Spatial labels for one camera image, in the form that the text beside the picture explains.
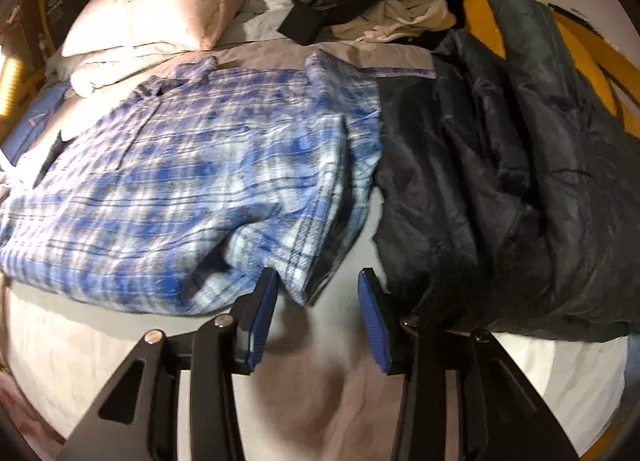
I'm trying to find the blue white plaid shirt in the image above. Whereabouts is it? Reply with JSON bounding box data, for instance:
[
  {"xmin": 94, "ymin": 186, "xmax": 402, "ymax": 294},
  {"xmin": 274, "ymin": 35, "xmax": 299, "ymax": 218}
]
[{"xmin": 0, "ymin": 47, "xmax": 436, "ymax": 317}]

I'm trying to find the dark navy puffer jacket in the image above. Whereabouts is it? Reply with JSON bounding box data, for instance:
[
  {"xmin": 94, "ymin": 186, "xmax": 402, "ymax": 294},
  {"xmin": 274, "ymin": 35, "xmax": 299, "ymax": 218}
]
[{"xmin": 374, "ymin": 0, "xmax": 639, "ymax": 342}]

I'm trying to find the blue item at bedside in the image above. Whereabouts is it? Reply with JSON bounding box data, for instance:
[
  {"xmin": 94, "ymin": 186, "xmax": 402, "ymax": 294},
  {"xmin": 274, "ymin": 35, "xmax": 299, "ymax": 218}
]
[{"xmin": 1, "ymin": 82, "xmax": 70, "ymax": 166}]

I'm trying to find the white folded blanket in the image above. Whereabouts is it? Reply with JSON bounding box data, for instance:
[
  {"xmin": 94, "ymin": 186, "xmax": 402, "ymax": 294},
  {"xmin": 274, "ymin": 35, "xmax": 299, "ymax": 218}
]
[{"xmin": 44, "ymin": 42, "xmax": 196, "ymax": 97}]

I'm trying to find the orange yellow garment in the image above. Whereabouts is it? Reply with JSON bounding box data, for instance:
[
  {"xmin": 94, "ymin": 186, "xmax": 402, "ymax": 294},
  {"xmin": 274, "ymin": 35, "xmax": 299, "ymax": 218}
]
[{"xmin": 463, "ymin": 0, "xmax": 639, "ymax": 137}]

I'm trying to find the beige crumpled garment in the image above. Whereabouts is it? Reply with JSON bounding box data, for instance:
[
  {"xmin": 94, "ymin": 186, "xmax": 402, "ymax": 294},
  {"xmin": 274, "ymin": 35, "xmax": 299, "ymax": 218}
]
[{"xmin": 331, "ymin": 0, "xmax": 457, "ymax": 43}]

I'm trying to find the pink pillow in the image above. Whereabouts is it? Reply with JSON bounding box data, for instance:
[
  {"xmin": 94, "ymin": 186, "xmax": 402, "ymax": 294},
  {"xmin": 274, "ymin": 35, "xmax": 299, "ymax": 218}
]
[{"xmin": 61, "ymin": 0, "xmax": 245, "ymax": 57}]

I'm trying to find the white grey crumpled cloth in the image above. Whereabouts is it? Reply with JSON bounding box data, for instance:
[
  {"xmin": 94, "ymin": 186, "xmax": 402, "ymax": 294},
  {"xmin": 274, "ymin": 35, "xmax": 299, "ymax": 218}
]
[{"xmin": 218, "ymin": 0, "xmax": 293, "ymax": 45}]

